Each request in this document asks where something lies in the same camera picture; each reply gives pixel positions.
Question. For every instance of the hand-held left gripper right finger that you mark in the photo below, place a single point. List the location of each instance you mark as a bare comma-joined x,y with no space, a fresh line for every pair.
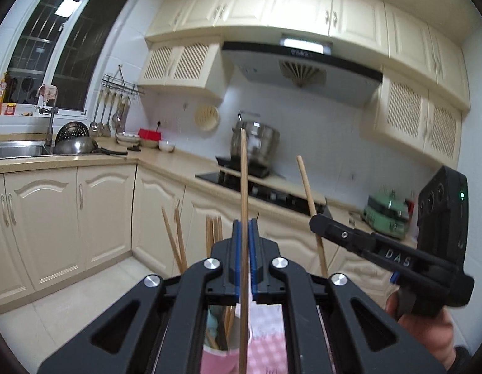
342,327

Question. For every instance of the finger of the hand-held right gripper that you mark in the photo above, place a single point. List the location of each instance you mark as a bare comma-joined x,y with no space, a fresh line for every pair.
338,233

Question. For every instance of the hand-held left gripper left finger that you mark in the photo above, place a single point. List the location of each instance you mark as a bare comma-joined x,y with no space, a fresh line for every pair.
147,327

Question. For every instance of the wooden chopstick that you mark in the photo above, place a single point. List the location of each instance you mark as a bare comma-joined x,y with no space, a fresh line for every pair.
208,233
309,194
171,239
243,183
180,237
215,230

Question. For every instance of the pink cup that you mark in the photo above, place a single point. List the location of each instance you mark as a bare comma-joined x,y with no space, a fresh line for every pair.
217,362

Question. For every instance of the person's right hand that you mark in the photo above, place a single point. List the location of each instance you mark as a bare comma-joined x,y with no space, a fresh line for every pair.
424,331

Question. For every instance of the green tabletop appliance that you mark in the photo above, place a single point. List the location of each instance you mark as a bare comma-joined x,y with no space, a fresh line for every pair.
385,214

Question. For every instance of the white pink checkered towel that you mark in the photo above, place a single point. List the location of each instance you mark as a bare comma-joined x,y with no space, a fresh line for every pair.
266,319

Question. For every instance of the pink checkered tablecloth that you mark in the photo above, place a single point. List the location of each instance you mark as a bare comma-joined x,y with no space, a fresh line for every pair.
268,352

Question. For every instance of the black induction cooker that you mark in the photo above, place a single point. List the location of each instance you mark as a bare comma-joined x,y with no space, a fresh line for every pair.
260,169

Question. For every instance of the steel steamer pot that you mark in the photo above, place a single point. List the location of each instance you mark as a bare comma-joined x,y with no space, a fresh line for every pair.
260,140

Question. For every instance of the cream base cabinets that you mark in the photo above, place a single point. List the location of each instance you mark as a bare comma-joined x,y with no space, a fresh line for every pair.
69,222

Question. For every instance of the black range hood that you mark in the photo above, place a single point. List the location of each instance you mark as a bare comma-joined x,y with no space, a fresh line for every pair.
303,70

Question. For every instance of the cream round perforated plate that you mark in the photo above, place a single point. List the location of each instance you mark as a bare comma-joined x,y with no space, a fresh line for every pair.
207,116

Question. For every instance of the white bowl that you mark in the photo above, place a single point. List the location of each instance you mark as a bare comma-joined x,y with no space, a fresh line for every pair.
167,147

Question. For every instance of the steel wok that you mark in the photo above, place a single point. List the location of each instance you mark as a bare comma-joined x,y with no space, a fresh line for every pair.
77,147

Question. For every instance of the red box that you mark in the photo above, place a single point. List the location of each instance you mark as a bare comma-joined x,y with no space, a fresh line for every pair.
149,133

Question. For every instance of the metal slotted turner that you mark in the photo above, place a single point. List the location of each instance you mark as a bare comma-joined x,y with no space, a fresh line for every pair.
103,124

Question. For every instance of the metal spatula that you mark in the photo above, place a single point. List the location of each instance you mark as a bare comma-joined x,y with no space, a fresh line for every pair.
110,122

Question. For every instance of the metal ladle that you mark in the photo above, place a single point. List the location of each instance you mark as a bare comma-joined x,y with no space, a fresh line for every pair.
94,124

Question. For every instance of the black colander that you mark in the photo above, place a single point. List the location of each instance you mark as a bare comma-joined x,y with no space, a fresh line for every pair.
71,131

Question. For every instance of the metal skimmer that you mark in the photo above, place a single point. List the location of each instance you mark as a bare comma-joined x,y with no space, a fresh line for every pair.
120,117

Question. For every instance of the steel sink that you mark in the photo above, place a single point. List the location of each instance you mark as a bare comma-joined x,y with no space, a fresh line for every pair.
19,150

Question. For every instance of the metal faucet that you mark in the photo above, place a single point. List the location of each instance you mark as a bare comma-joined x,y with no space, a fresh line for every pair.
50,124

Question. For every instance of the metal utensil rack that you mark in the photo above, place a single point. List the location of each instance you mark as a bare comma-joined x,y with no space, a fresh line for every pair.
122,83

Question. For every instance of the pink cloth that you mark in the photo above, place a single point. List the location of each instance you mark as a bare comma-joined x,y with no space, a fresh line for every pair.
48,91

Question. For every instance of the window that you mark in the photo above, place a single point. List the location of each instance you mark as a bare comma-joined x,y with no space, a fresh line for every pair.
69,35

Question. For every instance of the cream lattice wall cabinet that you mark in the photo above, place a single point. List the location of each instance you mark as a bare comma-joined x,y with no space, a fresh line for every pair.
420,120
178,64

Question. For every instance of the cream wall cabinet row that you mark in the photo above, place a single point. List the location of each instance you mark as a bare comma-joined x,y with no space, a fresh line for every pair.
303,11

